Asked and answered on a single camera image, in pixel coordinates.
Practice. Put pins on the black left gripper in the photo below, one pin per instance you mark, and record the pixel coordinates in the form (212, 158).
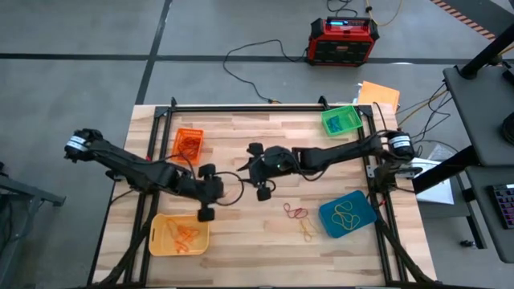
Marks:
(205, 190)

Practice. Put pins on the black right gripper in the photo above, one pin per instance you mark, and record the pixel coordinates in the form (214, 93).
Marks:
(277, 160)

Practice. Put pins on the orange rubber band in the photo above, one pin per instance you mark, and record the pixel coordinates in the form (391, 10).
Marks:
(172, 229)
(180, 245)
(185, 237)
(192, 232)

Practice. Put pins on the yellow rubber band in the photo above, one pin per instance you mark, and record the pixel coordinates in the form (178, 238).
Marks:
(307, 233)
(339, 222)
(344, 204)

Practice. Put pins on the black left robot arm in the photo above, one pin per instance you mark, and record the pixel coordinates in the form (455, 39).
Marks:
(128, 162)

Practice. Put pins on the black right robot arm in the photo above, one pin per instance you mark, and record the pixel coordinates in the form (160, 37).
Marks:
(341, 150)

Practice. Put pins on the dark red rubber band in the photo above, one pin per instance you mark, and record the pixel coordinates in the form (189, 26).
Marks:
(299, 211)

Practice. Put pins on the orange plastic basket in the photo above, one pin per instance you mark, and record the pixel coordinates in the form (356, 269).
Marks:
(176, 154)

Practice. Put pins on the yellow plastic basket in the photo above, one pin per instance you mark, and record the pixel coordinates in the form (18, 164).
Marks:
(158, 241)

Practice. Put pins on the green plastic basket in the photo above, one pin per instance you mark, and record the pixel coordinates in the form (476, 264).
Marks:
(353, 116)

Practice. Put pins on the grey metal mounting plate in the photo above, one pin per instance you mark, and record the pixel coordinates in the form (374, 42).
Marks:
(371, 171)

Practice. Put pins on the blue plastic basket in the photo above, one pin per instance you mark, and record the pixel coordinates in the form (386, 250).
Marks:
(367, 218)

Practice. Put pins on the orange paper sheet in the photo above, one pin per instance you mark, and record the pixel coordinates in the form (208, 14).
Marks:
(379, 94)

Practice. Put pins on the red portable power station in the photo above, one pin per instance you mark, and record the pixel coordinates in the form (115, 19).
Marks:
(341, 48)

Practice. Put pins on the grey metal stand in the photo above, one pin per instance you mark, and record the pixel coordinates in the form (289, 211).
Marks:
(32, 194)

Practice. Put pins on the white paper sheet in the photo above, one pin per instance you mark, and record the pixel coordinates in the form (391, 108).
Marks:
(439, 192)

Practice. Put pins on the clear plastic bag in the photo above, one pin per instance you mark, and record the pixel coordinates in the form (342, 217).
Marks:
(439, 152)

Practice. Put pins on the small black caster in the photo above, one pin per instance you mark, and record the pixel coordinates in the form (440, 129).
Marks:
(466, 243)

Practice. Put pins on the large grey desk top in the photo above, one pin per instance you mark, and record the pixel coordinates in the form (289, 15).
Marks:
(478, 116)

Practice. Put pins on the black computer keyboard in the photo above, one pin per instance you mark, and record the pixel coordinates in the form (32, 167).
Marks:
(504, 204)

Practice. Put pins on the black round object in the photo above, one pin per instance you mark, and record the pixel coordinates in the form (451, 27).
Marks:
(509, 134)

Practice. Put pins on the hazard striped floor strip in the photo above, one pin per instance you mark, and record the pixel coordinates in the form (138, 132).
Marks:
(462, 18)

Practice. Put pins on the black desk pole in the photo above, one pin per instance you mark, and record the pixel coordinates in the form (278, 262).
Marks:
(486, 54)

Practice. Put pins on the grey desk with keyboard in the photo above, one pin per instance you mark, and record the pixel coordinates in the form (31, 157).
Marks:
(507, 245)

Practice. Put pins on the black desk frame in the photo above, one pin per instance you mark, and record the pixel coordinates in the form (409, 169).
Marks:
(445, 170)

